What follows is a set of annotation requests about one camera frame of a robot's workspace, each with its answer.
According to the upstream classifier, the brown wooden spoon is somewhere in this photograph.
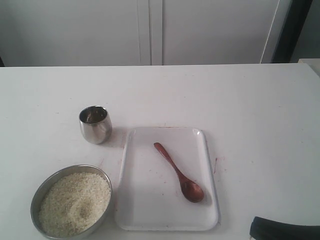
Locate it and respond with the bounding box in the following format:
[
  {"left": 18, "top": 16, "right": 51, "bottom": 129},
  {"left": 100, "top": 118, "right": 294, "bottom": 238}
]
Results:
[{"left": 153, "top": 142, "right": 205, "bottom": 203}]

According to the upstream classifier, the white cabinet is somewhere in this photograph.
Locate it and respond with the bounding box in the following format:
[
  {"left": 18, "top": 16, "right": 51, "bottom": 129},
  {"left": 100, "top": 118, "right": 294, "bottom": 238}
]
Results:
[{"left": 0, "top": 0, "right": 292, "bottom": 67}]

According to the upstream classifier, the white rectangular tray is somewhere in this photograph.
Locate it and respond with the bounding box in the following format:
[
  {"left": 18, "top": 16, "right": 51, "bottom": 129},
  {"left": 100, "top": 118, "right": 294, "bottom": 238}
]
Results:
[{"left": 115, "top": 127, "right": 219, "bottom": 231}]

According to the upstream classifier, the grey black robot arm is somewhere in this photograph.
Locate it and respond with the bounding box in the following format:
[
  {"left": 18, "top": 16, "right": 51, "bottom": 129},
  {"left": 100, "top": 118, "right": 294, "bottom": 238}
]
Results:
[{"left": 249, "top": 216, "right": 320, "bottom": 240}]

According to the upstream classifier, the steel bowl of rice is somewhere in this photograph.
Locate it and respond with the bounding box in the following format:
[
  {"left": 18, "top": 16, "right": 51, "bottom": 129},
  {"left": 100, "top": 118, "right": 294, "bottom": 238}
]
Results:
[{"left": 30, "top": 164, "right": 113, "bottom": 240}]

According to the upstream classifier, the stainless steel cup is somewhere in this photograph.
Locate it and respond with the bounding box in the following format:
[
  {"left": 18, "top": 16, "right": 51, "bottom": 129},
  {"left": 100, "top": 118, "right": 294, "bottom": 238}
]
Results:
[{"left": 78, "top": 105, "right": 113, "bottom": 145}]

